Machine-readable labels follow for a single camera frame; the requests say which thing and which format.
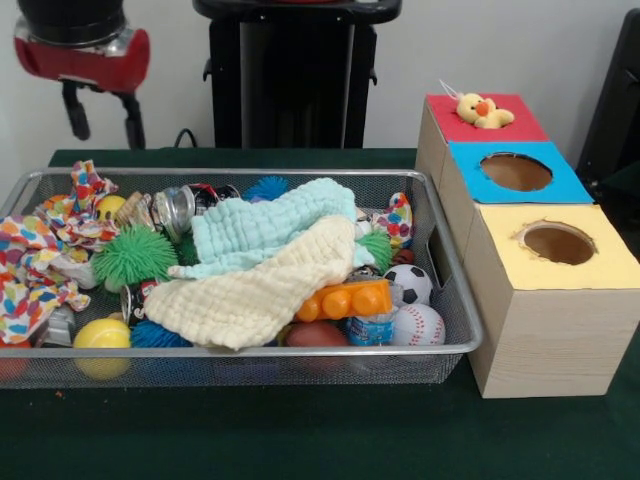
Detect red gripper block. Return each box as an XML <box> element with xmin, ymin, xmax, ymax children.
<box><xmin>13</xmin><ymin>28</ymin><xmax>152</xmax><ymax>150</ymax></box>

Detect large colourful dotted cloth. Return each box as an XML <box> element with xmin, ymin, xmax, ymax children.
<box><xmin>0</xmin><ymin>159</ymin><xmax>121</xmax><ymax>346</ymax></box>

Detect mint green cloth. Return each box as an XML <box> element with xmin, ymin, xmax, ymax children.
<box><xmin>169</xmin><ymin>178</ymin><xmax>376</xmax><ymax>281</ymax></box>

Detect cream yellow cloth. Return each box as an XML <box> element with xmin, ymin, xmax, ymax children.
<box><xmin>144</xmin><ymin>214</ymin><xmax>357</xmax><ymax>350</ymax></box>

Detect yellow toy duck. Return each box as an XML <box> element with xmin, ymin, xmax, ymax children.
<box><xmin>439</xmin><ymin>78</ymin><xmax>516</xmax><ymax>130</ymax></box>

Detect clear mesh bin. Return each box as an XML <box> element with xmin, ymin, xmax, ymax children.
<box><xmin>0</xmin><ymin>167</ymin><xmax>486</xmax><ymax>391</ymax></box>

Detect wooden box with three holes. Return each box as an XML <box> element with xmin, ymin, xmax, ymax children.
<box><xmin>414</xmin><ymin>92</ymin><xmax>640</xmax><ymax>400</ymax></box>

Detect crushed silver drink can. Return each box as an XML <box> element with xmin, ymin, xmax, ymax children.
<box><xmin>152</xmin><ymin>187</ymin><xmax>197</xmax><ymax>244</ymax></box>

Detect green fuzzy toy big eyes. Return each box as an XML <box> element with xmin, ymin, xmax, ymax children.
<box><xmin>92</xmin><ymin>224</ymin><xmax>179</xmax><ymax>294</ymax></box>

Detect yellow ball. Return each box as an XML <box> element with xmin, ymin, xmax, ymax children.
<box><xmin>73</xmin><ymin>318</ymin><xmax>132</xmax><ymax>381</ymax></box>

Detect orange studded toy block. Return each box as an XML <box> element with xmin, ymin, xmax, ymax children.
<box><xmin>294</xmin><ymin>278</ymin><xmax>394</xmax><ymax>322</ymax></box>

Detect brown toy football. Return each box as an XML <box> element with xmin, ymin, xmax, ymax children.
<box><xmin>287</xmin><ymin>321</ymin><xmax>350</xmax><ymax>348</ymax></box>

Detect twisted colourful dotted cloth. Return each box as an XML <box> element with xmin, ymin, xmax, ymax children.
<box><xmin>372</xmin><ymin>192</ymin><xmax>415</xmax><ymax>250</ymax></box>

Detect black white soccer ball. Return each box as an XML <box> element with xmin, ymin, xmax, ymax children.
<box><xmin>383</xmin><ymin>264</ymin><xmax>434</xmax><ymax>306</ymax></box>

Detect dark green table cloth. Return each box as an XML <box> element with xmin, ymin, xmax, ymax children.
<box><xmin>597</xmin><ymin>162</ymin><xmax>640</xmax><ymax>241</ymax></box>
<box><xmin>0</xmin><ymin>147</ymin><xmax>640</xmax><ymax>480</ymax></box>

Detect white baseball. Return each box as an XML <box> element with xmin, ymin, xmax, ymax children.
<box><xmin>389</xmin><ymin>303</ymin><xmax>446</xmax><ymax>347</ymax></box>

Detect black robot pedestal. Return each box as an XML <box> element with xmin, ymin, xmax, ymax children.
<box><xmin>192</xmin><ymin>0</ymin><xmax>404</xmax><ymax>150</ymax></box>

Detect black frame stand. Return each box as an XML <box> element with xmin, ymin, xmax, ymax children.
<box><xmin>574</xmin><ymin>7</ymin><xmax>640</xmax><ymax>176</ymax></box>

